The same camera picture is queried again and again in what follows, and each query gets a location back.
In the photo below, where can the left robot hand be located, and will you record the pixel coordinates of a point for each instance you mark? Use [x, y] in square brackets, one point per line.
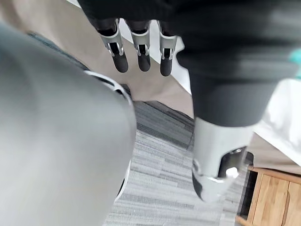
[225, 70]

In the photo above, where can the wooden bedside cabinet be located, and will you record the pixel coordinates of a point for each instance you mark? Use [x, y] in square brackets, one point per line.
[272, 197]

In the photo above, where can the beige upholstered bed frame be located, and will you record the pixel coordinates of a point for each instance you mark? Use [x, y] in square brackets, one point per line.
[155, 91]

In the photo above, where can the teal cloth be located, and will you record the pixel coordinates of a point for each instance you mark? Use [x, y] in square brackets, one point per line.
[295, 61]

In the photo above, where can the silver robot leg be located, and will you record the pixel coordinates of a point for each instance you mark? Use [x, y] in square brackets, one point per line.
[61, 131]

